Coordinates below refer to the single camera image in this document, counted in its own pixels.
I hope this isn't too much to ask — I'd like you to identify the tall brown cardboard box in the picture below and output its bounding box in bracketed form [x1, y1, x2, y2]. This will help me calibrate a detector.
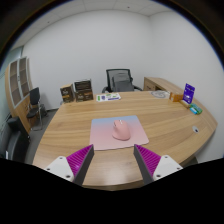
[59, 83, 76, 104]

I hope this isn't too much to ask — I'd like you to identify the black visitor chair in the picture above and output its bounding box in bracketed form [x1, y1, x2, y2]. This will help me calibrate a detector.
[25, 87, 48, 131]

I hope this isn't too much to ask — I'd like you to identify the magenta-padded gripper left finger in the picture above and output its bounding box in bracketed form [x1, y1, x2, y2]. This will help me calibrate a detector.
[43, 143, 95, 187]

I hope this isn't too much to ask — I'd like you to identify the pink computer mouse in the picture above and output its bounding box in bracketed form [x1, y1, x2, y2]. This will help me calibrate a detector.
[111, 119, 132, 142]

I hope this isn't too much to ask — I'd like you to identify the black and white box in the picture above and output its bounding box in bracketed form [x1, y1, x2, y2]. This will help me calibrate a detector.
[73, 78, 93, 93]

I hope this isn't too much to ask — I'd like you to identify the printed white paper sheet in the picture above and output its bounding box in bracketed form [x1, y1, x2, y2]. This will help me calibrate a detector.
[95, 92, 122, 102]

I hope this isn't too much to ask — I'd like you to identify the pink and blue mouse pad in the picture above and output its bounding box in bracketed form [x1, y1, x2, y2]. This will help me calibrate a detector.
[88, 115, 150, 151]

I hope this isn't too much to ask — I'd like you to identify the small orange box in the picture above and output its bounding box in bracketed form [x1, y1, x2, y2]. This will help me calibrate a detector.
[169, 92, 184, 102]

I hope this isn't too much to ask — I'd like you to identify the wooden shelf unit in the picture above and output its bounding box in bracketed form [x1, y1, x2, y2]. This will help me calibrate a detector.
[4, 56, 34, 134]

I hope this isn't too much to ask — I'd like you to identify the grey mesh office chair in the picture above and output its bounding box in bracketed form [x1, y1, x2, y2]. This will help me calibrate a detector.
[101, 68, 143, 93]

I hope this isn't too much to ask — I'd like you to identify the wooden side desk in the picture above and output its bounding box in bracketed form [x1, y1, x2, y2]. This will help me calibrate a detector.
[143, 76, 184, 96]

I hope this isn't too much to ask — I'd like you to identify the round white paper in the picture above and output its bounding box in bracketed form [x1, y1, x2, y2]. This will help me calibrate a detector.
[150, 90, 171, 99]

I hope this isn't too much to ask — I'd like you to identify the purple sign card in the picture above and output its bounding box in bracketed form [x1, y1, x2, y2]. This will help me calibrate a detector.
[181, 82, 196, 105]

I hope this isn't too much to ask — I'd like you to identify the black leather sofa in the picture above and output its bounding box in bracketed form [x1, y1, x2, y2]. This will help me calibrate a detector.
[0, 115, 31, 164]

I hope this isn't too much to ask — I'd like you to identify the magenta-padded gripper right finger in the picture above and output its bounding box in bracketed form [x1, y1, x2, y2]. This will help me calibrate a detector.
[133, 143, 184, 185]

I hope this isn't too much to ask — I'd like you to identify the small teal box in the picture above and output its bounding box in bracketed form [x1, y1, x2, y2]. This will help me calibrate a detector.
[188, 103, 203, 116]

